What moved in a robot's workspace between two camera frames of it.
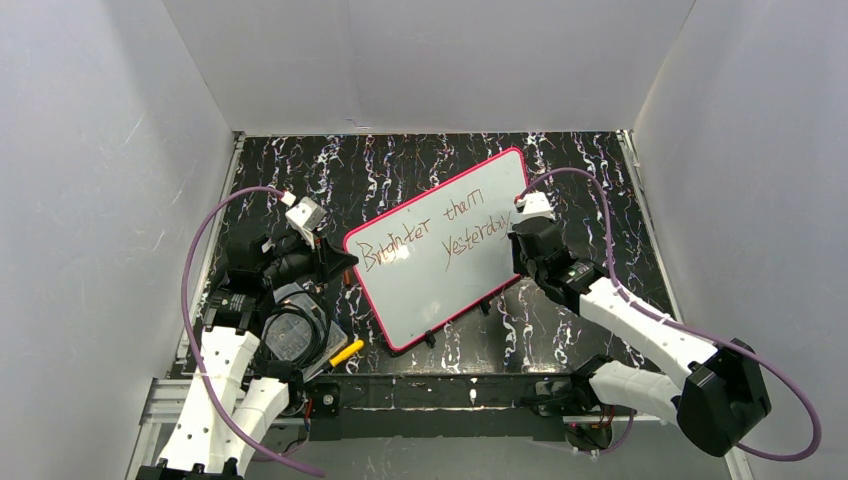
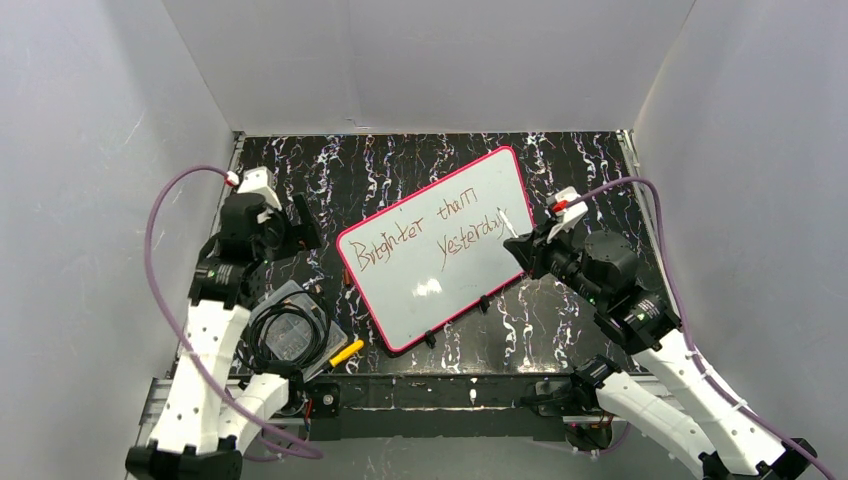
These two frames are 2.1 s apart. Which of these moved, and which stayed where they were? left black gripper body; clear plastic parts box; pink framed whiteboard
Moved: left black gripper body
Stayed: pink framed whiteboard; clear plastic parts box
